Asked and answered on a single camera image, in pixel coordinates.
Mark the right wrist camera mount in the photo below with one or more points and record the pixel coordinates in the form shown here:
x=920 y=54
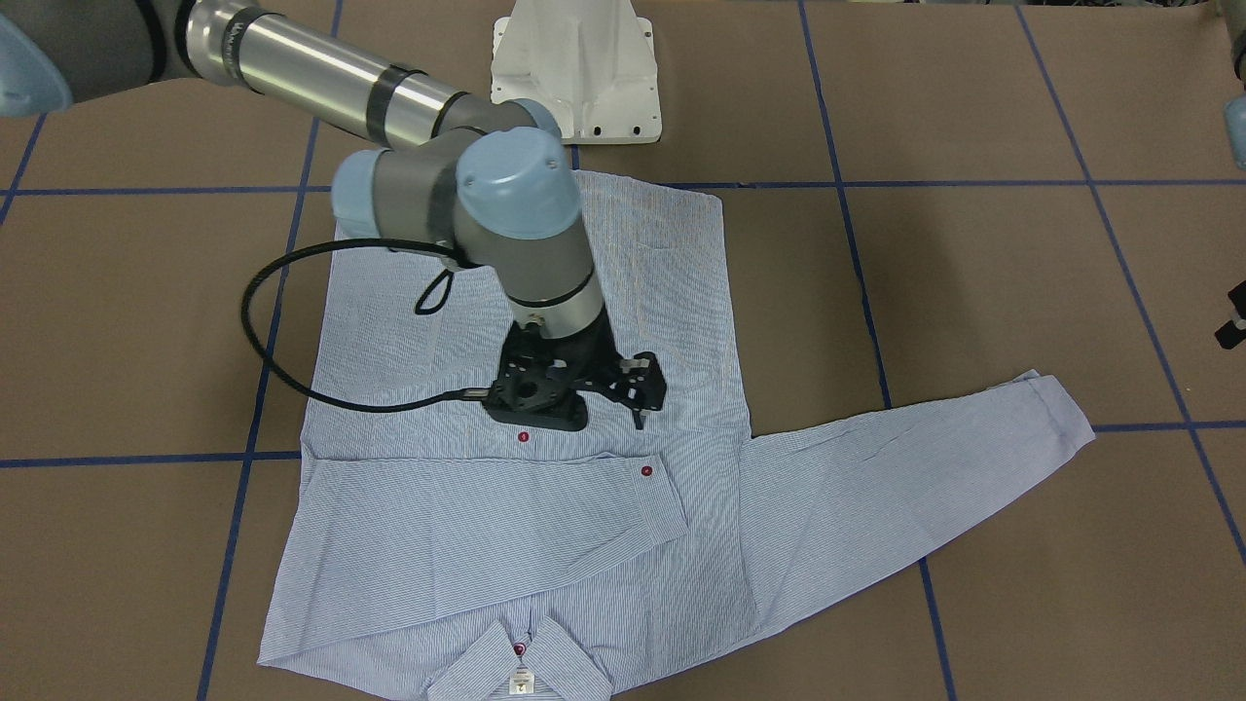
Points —
x=531 y=391

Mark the blue striped button shirt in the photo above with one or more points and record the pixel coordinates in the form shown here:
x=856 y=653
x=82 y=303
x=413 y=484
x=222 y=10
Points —
x=435 y=554

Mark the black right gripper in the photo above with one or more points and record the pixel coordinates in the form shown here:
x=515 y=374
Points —
x=596 y=357

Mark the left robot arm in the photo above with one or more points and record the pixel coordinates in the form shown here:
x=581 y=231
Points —
x=1232 y=14

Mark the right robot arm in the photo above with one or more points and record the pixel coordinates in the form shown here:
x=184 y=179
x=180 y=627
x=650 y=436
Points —
x=448 y=175

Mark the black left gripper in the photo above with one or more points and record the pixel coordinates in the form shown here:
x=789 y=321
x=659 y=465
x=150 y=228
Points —
x=1234 y=331

